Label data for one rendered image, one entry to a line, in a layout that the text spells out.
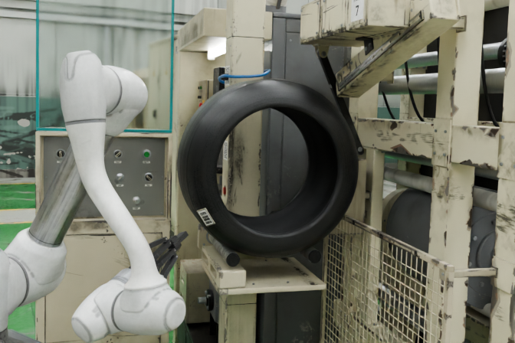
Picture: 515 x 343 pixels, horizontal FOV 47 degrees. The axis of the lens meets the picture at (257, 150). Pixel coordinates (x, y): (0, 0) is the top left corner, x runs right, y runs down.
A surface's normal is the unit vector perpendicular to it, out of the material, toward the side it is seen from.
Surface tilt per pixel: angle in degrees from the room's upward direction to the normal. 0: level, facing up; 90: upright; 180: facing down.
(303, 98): 80
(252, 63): 90
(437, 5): 72
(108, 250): 90
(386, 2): 90
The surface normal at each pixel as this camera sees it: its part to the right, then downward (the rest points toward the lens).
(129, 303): -0.57, -0.07
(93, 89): 0.63, -0.08
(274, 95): 0.23, -0.10
